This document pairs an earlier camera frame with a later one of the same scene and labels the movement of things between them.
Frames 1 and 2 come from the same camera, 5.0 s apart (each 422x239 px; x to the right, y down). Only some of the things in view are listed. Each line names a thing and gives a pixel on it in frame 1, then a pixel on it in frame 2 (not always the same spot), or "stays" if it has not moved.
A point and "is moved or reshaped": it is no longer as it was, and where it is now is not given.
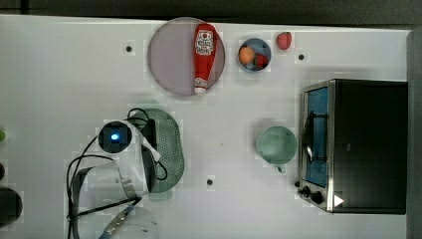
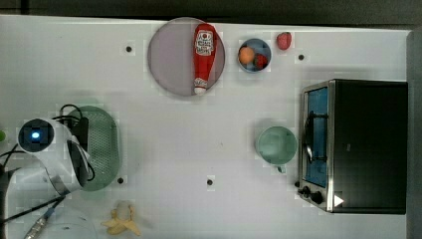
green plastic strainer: (169, 146) is moved or reshaped
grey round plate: (171, 57) stays
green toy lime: (2, 135) stays
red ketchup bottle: (205, 41) stays
